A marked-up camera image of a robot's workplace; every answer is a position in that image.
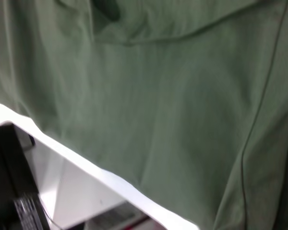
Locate grey red floor mat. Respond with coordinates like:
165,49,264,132
86,201,156,230

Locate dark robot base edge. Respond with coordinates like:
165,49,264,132
0,122,52,230

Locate dark green FREE print t-shirt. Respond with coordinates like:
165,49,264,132
0,0,288,230

